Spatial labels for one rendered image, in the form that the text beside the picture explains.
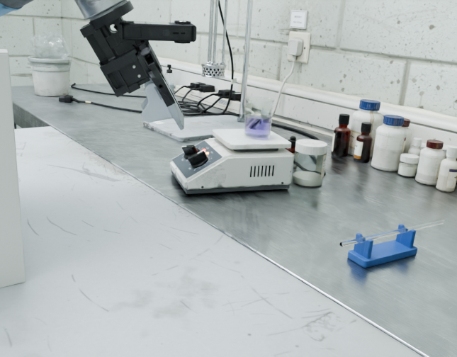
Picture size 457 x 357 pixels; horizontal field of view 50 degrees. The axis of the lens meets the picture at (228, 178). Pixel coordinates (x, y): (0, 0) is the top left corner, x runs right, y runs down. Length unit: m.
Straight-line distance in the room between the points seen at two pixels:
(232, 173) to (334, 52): 0.68
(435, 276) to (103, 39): 0.57
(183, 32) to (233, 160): 0.23
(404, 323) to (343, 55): 0.96
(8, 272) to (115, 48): 0.38
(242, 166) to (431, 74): 0.58
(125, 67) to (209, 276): 0.36
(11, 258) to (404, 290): 0.45
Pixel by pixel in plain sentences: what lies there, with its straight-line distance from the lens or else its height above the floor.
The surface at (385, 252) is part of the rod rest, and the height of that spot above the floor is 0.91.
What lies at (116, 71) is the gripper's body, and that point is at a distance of 0.78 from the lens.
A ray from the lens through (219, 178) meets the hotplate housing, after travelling 0.85.
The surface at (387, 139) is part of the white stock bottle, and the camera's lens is 1.10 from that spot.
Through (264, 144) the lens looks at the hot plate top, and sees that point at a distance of 0.87.
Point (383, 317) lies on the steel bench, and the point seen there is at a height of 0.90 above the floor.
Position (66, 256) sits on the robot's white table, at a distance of 0.65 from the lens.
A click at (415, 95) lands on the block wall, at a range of 1.28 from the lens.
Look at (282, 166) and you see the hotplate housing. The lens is 0.89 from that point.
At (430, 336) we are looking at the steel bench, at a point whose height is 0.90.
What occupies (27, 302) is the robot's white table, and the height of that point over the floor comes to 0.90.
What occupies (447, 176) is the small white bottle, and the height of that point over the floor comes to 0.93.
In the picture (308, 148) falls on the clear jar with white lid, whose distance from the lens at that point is 0.92.
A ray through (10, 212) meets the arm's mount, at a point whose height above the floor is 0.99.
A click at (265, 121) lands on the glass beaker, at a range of 0.89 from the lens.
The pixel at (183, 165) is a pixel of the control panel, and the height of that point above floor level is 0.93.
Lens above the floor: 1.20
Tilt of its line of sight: 18 degrees down
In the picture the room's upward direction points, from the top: 4 degrees clockwise
